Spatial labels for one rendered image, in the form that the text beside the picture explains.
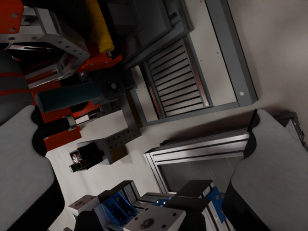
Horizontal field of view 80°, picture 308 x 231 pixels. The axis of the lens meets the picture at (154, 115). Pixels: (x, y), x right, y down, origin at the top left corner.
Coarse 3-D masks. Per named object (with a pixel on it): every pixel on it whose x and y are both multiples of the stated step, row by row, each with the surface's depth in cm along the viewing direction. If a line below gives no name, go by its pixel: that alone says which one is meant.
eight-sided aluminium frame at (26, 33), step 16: (32, 16) 42; (48, 16) 43; (32, 32) 40; (48, 32) 43; (64, 32) 53; (64, 48) 53; (80, 48) 57; (64, 64) 78; (80, 64) 72; (48, 80) 79
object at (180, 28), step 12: (168, 0) 87; (180, 0) 85; (168, 12) 89; (180, 12) 84; (180, 24) 86; (168, 36) 93; (180, 36) 91; (156, 48) 97; (132, 60) 116; (144, 60) 116
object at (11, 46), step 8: (0, 48) 62; (8, 48) 63; (16, 48) 65; (24, 48) 67; (32, 48) 69; (40, 48) 72; (48, 48) 73; (56, 48) 75; (16, 56) 72; (24, 56) 79; (32, 56) 79; (40, 56) 79; (24, 64) 79; (32, 64) 79; (40, 64) 80
